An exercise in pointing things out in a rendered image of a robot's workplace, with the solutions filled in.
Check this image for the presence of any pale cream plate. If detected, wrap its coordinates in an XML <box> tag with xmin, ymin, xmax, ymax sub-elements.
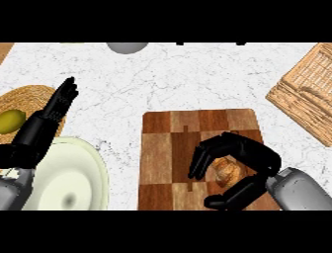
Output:
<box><xmin>1</xmin><ymin>136</ymin><xmax>111</xmax><ymax>211</ymax></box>

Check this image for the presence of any checkered wooden cutting board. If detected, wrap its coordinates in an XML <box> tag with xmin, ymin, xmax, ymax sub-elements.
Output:
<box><xmin>137</xmin><ymin>108</ymin><xmax>282</xmax><ymax>211</ymax></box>

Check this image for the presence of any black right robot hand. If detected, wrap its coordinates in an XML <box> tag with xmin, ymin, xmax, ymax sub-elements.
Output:
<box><xmin>186</xmin><ymin>130</ymin><xmax>282</xmax><ymax>211</ymax></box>

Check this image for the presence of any golden brown croissant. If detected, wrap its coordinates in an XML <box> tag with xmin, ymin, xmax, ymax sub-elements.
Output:
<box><xmin>211</xmin><ymin>155</ymin><xmax>247</xmax><ymax>190</ymax></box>

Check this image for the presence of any yellow-green lemon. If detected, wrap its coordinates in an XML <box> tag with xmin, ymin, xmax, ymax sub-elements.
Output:
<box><xmin>0</xmin><ymin>109</ymin><xmax>29</xmax><ymax>135</ymax></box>

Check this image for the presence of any round woven straw placemat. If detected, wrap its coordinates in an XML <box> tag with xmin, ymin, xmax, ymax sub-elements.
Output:
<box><xmin>0</xmin><ymin>84</ymin><xmax>68</xmax><ymax>178</ymax></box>

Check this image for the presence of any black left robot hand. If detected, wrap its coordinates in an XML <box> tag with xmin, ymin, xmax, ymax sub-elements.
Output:
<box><xmin>0</xmin><ymin>76</ymin><xmax>80</xmax><ymax>170</ymax></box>

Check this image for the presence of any rectangular wicker basket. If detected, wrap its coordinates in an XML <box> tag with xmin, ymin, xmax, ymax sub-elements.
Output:
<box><xmin>265</xmin><ymin>42</ymin><xmax>332</xmax><ymax>148</ymax></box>

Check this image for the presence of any grey round bowl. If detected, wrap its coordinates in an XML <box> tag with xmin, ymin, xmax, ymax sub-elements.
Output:
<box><xmin>106</xmin><ymin>42</ymin><xmax>151</xmax><ymax>55</ymax></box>

